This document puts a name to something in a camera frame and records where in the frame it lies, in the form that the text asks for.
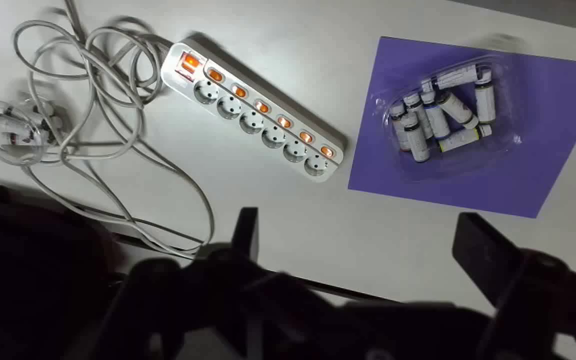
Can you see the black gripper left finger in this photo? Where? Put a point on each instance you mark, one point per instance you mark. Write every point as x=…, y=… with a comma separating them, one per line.
x=246, y=232

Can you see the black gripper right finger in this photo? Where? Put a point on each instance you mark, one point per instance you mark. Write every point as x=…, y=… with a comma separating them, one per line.
x=488, y=256

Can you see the white power strip orange switches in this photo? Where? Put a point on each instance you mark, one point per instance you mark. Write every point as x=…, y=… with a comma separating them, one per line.
x=254, y=111

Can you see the white tube black cap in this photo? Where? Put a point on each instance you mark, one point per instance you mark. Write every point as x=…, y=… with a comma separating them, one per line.
x=459, y=111
x=456, y=76
x=484, y=101
x=417, y=137
x=463, y=138
x=401, y=128
x=437, y=120

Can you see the purple paper sheet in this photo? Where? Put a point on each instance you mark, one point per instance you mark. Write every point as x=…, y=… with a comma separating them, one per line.
x=541, y=147

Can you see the clear plastic container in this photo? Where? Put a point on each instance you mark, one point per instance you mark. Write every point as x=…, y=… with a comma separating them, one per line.
x=449, y=113

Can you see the white power plug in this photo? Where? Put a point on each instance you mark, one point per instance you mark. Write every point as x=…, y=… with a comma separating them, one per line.
x=15, y=128

